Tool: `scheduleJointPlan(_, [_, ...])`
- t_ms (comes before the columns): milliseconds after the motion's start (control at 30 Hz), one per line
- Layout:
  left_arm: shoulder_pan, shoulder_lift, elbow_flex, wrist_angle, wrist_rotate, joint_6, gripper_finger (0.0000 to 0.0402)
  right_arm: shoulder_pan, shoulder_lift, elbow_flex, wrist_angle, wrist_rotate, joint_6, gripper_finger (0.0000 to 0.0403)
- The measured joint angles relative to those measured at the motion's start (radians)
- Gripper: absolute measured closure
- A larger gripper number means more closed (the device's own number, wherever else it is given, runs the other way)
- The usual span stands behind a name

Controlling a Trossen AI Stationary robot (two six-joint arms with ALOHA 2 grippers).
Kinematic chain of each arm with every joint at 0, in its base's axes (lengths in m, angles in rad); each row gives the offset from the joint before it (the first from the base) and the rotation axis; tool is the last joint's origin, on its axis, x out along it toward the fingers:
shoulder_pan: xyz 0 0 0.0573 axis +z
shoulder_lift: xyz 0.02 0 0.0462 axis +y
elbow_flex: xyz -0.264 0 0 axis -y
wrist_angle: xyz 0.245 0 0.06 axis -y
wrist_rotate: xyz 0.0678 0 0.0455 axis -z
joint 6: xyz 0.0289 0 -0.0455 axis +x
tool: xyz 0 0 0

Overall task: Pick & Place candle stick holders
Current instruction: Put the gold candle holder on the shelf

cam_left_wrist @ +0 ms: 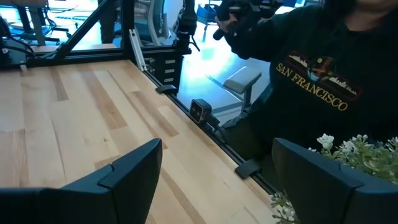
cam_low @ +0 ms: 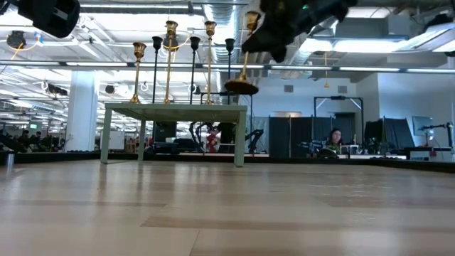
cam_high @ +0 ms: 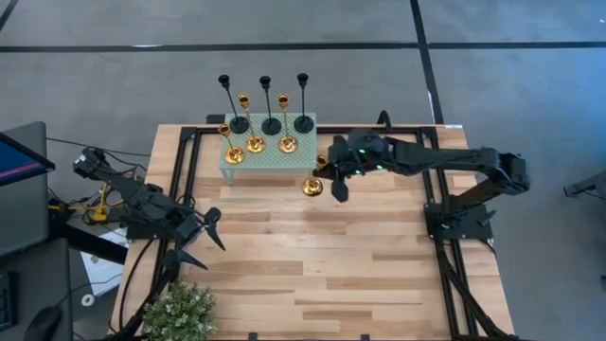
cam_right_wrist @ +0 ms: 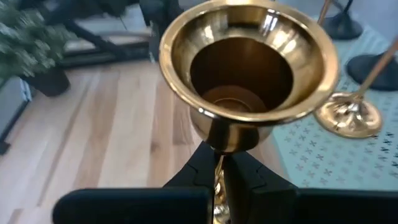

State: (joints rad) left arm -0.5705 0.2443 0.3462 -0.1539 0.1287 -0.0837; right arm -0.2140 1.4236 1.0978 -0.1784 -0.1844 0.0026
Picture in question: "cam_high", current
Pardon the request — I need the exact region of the potted white-flowered plant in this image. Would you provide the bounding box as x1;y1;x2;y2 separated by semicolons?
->
140;279;220;341

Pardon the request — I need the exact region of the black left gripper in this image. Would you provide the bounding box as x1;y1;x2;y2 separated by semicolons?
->
163;206;227;272

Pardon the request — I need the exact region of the green perforated metal shelf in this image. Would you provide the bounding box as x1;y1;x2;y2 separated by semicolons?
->
219;112;319;186

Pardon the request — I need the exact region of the black desk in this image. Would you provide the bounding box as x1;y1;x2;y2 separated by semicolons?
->
0;238;74;341
0;120;49;258

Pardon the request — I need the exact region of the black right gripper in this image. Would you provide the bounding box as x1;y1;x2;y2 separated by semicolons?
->
312;135;365;204

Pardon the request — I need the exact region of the black candlestick holder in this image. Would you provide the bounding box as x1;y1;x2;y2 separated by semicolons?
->
258;75;283;137
293;72;315;135
217;74;251;135

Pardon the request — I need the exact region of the computer monitor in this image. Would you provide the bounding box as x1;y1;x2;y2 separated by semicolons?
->
0;131;56;188

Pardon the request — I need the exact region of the yellow floor stand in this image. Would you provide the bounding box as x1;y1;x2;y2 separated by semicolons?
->
49;182;125;224

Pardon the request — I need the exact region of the black metal table frame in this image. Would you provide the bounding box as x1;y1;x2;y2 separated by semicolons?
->
151;123;517;341

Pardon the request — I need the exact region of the white paper sheet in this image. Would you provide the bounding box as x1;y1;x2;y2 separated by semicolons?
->
79;230;130;298

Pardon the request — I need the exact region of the gold candlestick holder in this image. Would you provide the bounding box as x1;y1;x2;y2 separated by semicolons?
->
301;154;329;198
276;93;300;154
237;93;267;155
217;123;246;166

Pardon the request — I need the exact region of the black metal stand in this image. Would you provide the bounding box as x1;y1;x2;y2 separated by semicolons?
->
562;169;606;199

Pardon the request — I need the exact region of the black keyboard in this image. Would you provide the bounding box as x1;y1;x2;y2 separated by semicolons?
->
0;269;16;333

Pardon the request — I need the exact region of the black computer mouse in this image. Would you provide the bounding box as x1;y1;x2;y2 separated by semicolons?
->
23;305;63;341

